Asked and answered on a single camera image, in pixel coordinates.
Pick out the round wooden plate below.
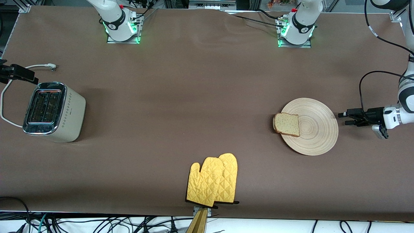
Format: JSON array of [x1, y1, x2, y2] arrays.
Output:
[[280, 98, 339, 156]]

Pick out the slice of brown bread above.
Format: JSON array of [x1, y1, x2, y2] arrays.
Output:
[[273, 113, 300, 138]]

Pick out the cream and chrome toaster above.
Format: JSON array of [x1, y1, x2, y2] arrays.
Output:
[[22, 82, 87, 143]]

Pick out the yellow quilted oven mitt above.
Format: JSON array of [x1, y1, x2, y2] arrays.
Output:
[[213, 153, 240, 205], [186, 157, 225, 207]]

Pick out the brown table cover sheet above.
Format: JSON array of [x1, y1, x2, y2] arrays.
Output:
[[0, 5, 414, 222]]

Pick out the grey metal box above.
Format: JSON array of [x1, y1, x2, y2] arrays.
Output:
[[189, 0, 237, 9]]

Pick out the white toaster power cord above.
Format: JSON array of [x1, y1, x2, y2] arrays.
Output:
[[0, 63, 58, 128]]

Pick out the aluminium frame post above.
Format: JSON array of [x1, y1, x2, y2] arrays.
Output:
[[18, 0, 33, 13], [390, 0, 414, 22]]

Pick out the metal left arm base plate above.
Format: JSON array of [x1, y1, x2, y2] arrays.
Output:
[[277, 18, 312, 49]]

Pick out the black arm base cable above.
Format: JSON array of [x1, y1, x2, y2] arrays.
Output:
[[129, 0, 157, 20], [226, 12, 287, 29], [257, 9, 282, 20]]

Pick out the teal cable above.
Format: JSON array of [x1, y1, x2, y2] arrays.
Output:
[[37, 213, 49, 233]]

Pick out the small metal clamp bracket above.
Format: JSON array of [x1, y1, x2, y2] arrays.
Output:
[[193, 205, 212, 217]]

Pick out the tangled black cable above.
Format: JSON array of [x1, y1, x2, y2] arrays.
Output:
[[49, 215, 194, 233]]

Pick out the wooden camera stand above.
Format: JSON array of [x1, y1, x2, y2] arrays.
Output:
[[186, 208, 209, 233]]

